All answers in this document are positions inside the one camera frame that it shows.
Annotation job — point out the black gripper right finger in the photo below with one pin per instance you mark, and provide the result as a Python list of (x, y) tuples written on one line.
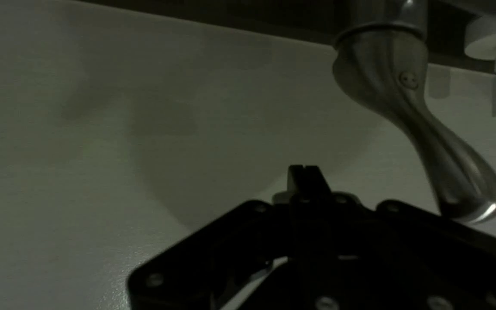
[(408, 264)]

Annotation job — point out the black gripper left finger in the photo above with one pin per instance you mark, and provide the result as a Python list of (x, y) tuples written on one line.
[(241, 252)]

